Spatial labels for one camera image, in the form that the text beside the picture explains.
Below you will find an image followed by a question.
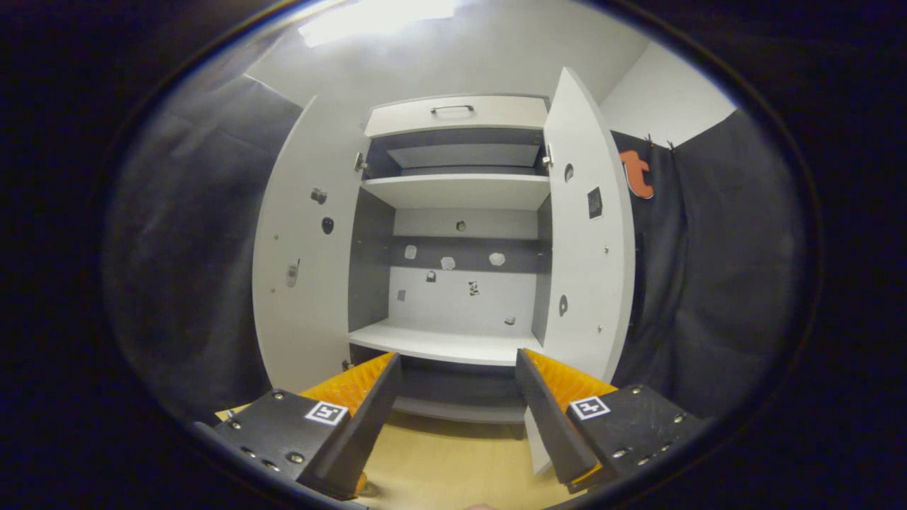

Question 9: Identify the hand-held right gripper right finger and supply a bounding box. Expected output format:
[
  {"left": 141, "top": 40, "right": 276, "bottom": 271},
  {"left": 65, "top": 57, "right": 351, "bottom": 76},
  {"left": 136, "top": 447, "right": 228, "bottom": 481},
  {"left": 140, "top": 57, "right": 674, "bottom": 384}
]
[{"left": 515, "top": 348, "right": 709, "bottom": 495}]

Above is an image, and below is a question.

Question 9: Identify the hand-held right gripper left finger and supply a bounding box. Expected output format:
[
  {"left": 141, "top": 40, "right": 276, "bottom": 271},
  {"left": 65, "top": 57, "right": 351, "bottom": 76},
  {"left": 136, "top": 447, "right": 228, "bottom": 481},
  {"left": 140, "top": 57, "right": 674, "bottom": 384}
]
[{"left": 211, "top": 352, "right": 403, "bottom": 500}]

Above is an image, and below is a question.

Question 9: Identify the white cabinet door camera sticker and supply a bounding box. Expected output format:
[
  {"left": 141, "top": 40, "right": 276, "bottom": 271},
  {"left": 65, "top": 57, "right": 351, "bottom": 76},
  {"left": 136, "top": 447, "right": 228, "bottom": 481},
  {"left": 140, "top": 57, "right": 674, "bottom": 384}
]
[{"left": 252, "top": 96, "right": 369, "bottom": 395}]

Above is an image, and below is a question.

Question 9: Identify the white cabinet door headphones sticker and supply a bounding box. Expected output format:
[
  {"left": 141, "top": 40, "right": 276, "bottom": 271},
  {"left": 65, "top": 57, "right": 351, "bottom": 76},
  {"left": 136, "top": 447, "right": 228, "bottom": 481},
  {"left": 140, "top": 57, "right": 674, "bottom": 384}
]
[{"left": 523, "top": 67, "right": 636, "bottom": 475}]

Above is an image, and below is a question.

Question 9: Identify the white cabinet shelf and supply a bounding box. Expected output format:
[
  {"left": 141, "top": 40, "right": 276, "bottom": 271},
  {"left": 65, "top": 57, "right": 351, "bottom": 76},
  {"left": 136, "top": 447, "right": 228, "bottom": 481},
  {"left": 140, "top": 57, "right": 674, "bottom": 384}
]
[
  {"left": 347, "top": 319, "right": 545, "bottom": 367},
  {"left": 360, "top": 174, "right": 552, "bottom": 211}
]

